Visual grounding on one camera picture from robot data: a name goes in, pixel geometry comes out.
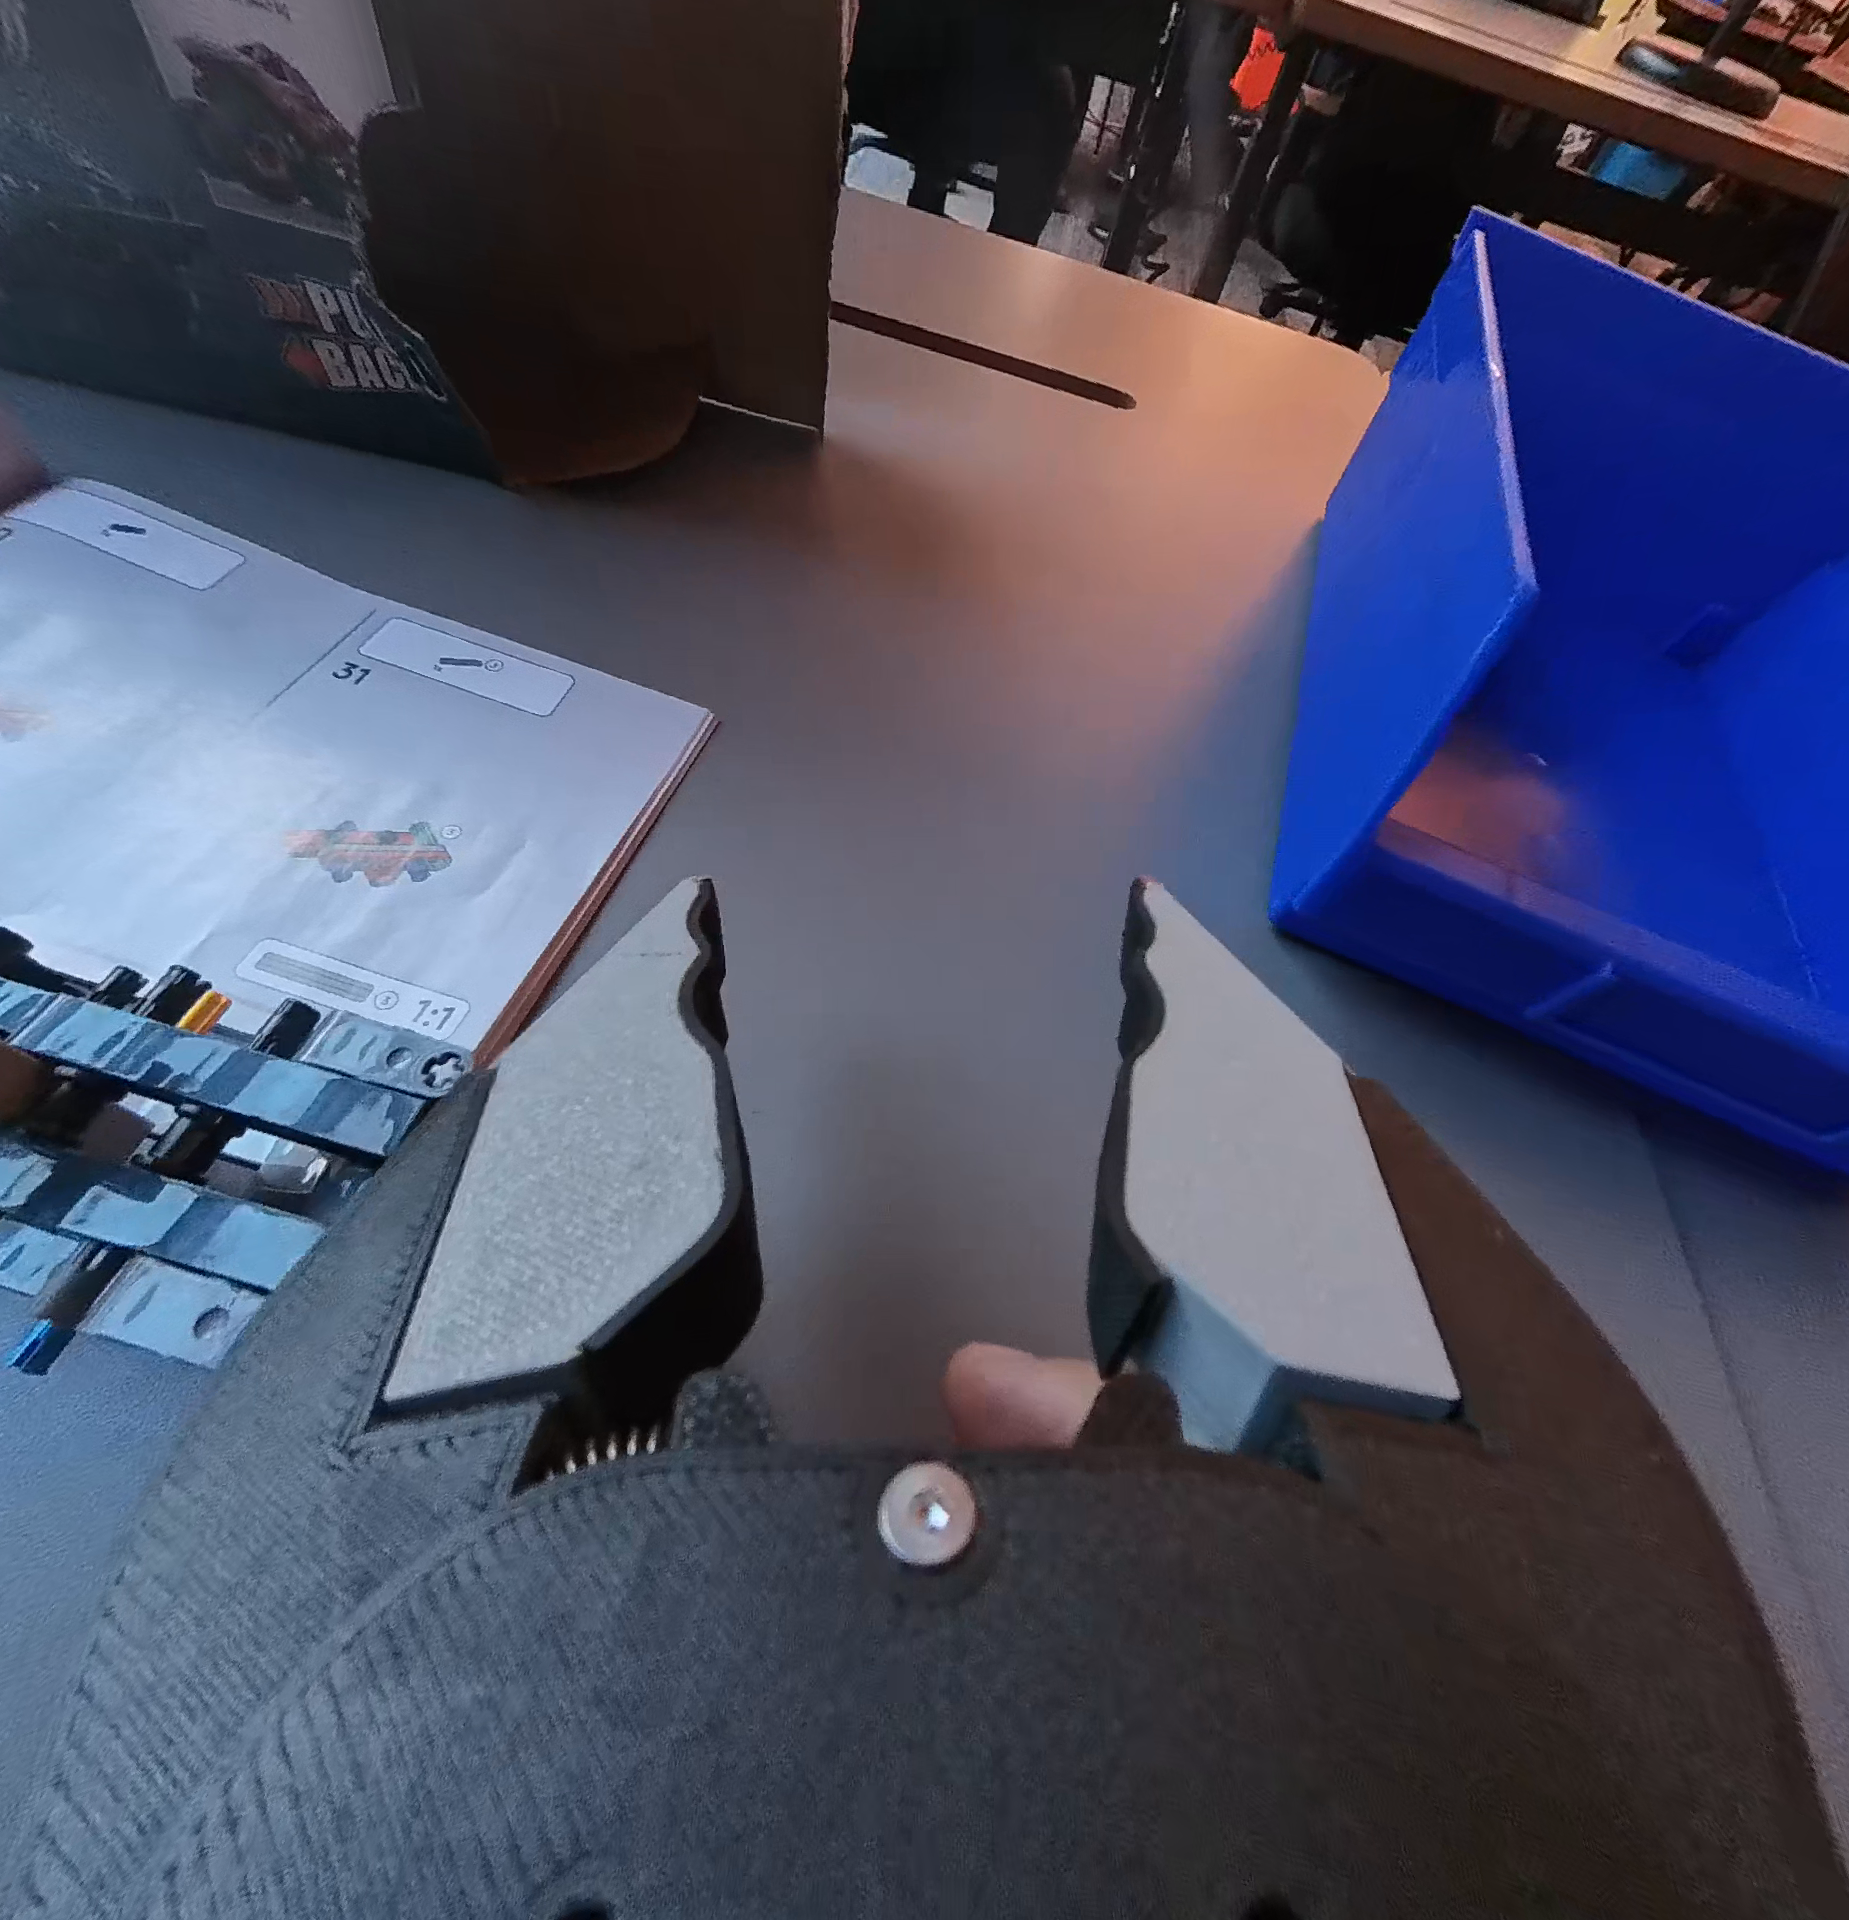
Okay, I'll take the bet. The printed cardboard lego box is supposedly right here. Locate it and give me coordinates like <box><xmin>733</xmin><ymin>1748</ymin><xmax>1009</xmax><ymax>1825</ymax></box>
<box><xmin>0</xmin><ymin>0</ymin><xmax>843</xmax><ymax>489</ymax></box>

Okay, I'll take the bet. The black office chair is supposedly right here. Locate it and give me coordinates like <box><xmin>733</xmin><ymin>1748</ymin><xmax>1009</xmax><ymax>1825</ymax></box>
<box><xmin>1261</xmin><ymin>90</ymin><xmax>1466</xmax><ymax>339</ymax></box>

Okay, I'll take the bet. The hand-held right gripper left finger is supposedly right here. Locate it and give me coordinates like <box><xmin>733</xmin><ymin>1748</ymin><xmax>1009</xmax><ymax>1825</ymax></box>
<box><xmin>379</xmin><ymin>873</ymin><xmax>765</xmax><ymax>1412</ymax></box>

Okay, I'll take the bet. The person's right hand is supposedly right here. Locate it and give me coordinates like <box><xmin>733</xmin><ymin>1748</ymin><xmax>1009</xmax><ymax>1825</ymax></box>
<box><xmin>943</xmin><ymin>1342</ymin><xmax>1112</xmax><ymax>1451</ymax></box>

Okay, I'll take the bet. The wooden table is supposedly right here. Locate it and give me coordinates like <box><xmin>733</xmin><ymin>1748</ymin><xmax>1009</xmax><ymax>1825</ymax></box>
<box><xmin>1298</xmin><ymin>0</ymin><xmax>1849</xmax><ymax>203</ymax></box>

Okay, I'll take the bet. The dark blue lego model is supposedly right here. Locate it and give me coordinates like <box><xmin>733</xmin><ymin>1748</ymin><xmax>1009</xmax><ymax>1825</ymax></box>
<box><xmin>0</xmin><ymin>921</ymin><xmax>476</xmax><ymax>1373</ymax></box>

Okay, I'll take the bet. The white instruction booklet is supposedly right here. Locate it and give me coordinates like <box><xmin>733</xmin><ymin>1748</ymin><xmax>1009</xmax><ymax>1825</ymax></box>
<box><xmin>0</xmin><ymin>479</ymin><xmax>718</xmax><ymax>1074</ymax></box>

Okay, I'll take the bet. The blue plastic storage bin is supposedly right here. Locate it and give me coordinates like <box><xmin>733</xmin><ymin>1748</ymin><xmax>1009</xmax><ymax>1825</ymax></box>
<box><xmin>1268</xmin><ymin>206</ymin><xmax>1849</xmax><ymax>1187</ymax></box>

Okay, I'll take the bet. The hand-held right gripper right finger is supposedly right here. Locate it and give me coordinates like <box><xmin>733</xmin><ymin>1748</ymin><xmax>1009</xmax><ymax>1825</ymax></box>
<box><xmin>1087</xmin><ymin>876</ymin><xmax>1466</xmax><ymax>1457</ymax></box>

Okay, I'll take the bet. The black round object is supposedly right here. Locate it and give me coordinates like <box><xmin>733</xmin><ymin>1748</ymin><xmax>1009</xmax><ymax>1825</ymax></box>
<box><xmin>1615</xmin><ymin>36</ymin><xmax>1788</xmax><ymax>118</ymax></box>

